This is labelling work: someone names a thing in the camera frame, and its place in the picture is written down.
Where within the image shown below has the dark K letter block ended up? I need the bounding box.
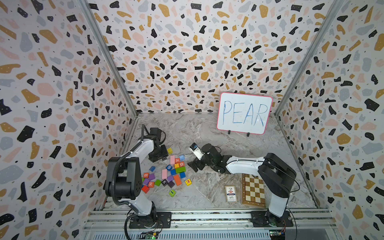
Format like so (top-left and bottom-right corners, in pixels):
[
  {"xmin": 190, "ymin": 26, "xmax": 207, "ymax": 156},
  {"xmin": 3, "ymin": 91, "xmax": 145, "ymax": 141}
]
[{"xmin": 161, "ymin": 179, "xmax": 169, "ymax": 186}]

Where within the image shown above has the pink framed whiteboard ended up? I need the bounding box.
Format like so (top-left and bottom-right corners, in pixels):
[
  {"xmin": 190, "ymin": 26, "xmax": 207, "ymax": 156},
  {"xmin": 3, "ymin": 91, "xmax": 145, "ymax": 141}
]
[{"xmin": 217, "ymin": 93, "xmax": 273, "ymax": 135}]

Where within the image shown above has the wooden chessboard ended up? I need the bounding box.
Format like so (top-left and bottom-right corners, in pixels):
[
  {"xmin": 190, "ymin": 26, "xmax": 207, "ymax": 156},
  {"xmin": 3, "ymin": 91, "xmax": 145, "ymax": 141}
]
[{"xmin": 241, "ymin": 174, "xmax": 266, "ymax": 208}]

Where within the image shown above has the long orange block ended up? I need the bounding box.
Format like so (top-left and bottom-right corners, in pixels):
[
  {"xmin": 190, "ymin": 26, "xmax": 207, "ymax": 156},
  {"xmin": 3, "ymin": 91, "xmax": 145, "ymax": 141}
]
[{"xmin": 173, "ymin": 175, "xmax": 182, "ymax": 186}]

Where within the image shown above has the playing card box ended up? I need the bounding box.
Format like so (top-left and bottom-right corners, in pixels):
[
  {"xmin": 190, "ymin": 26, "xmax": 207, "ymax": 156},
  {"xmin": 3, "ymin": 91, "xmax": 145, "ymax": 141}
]
[{"xmin": 225, "ymin": 185, "xmax": 238, "ymax": 203}]

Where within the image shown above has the red cube block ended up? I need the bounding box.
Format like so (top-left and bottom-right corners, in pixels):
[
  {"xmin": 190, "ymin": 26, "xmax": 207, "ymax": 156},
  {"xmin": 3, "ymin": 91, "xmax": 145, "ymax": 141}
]
[{"xmin": 142, "ymin": 186, "xmax": 150, "ymax": 194}]

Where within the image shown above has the purple block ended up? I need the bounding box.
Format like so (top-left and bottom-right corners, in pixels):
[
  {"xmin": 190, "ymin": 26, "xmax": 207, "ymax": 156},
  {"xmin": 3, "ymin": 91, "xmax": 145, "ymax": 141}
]
[{"xmin": 167, "ymin": 176, "xmax": 174, "ymax": 183}]

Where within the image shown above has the long pink block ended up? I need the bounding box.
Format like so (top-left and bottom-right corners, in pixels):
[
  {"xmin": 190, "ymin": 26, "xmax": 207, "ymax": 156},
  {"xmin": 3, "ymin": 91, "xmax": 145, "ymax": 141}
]
[{"xmin": 162, "ymin": 169, "xmax": 168, "ymax": 180}]

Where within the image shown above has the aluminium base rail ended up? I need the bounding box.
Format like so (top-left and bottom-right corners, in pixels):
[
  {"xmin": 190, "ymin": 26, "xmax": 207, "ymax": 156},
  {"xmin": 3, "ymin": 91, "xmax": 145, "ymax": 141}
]
[{"xmin": 80, "ymin": 209, "xmax": 342, "ymax": 240}]

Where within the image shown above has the yellow E letter block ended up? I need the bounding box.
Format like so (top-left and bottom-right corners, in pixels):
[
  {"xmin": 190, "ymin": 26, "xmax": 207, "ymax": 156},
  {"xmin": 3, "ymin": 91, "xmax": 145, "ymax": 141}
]
[{"xmin": 185, "ymin": 179, "xmax": 192, "ymax": 186}]

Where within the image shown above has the green I letter block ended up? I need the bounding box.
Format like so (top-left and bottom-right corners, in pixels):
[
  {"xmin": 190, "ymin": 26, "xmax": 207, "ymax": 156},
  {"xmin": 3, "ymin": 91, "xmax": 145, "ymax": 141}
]
[{"xmin": 169, "ymin": 190, "xmax": 176, "ymax": 197}]

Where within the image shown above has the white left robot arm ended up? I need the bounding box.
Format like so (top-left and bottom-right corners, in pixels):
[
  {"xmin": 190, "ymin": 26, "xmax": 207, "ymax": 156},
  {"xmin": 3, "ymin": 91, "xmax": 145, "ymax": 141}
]
[{"xmin": 104, "ymin": 125, "xmax": 169, "ymax": 229}]

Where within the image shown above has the long green block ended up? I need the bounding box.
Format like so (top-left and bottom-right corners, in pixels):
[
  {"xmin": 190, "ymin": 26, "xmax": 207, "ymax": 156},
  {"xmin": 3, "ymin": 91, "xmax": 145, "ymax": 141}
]
[{"xmin": 175, "ymin": 167, "xmax": 186, "ymax": 174}]

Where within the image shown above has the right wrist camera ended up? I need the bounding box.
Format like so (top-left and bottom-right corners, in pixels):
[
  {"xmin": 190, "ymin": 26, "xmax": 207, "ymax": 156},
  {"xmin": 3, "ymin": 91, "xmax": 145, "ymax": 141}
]
[{"xmin": 189, "ymin": 143, "xmax": 204, "ymax": 161}]

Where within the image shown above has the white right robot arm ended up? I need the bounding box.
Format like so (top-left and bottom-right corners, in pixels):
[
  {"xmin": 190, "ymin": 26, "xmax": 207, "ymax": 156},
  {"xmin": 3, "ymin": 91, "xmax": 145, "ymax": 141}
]
[{"xmin": 188, "ymin": 143, "xmax": 297, "ymax": 227}]

